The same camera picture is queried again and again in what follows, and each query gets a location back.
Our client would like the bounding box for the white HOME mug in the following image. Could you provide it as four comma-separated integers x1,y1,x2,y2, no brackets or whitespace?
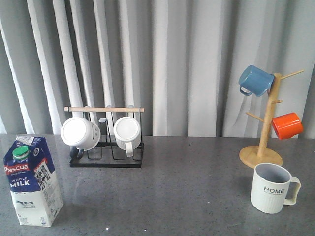
250,163,301,214

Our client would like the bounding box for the blue white milk carton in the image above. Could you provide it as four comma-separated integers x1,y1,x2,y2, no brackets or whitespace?
3,136,63,227

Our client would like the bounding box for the white ribbed mug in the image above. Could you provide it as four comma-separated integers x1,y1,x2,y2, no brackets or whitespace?
113,117,141,157

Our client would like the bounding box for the grey white curtain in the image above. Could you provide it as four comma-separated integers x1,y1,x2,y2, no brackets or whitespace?
0,0,315,138

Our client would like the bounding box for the white smiley face mug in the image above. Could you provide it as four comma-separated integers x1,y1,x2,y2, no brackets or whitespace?
61,117,101,159

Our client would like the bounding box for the blue enamel mug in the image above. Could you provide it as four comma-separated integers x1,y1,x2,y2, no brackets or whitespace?
239,65,274,97

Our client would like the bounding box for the wooden mug tree stand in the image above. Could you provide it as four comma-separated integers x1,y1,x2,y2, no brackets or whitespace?
239,70,304,168

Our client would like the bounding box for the orange enamel mug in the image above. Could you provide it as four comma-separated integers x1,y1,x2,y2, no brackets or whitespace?
272,113,304,140

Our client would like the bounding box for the black wire mug rack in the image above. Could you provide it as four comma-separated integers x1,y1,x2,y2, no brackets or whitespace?
64,106,144,168

